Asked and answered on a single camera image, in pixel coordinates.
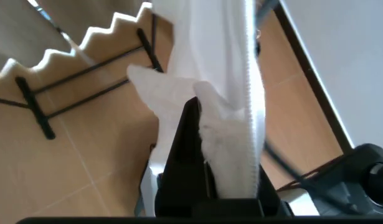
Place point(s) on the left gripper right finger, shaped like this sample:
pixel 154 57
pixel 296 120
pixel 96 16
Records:
pixel 267 199

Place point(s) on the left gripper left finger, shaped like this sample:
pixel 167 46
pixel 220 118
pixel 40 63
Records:
pixel 182 174

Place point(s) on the white printed t-shirt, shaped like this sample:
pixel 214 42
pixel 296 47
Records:
pixel 216 46

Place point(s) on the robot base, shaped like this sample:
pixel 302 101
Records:
pixel 343 186

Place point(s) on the black clothes rack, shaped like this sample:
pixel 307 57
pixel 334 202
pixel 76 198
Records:
pixel 35 105

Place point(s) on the beige curtain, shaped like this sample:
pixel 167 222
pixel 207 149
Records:
pixel 23 31

